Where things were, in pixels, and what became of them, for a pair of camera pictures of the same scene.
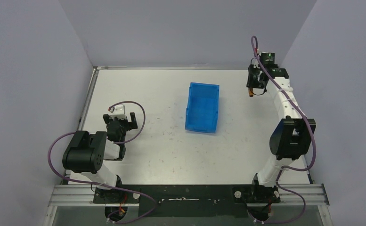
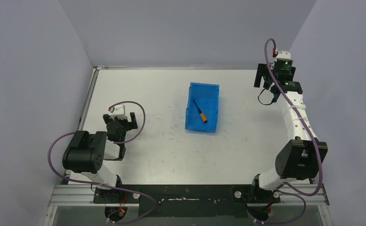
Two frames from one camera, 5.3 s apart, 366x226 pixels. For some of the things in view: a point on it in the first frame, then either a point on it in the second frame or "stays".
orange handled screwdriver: x=250 y=92 to x=202 y=116
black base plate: x=189 y=200 stays
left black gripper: x=120 y=122 stays
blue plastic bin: x=202 y=108 stays
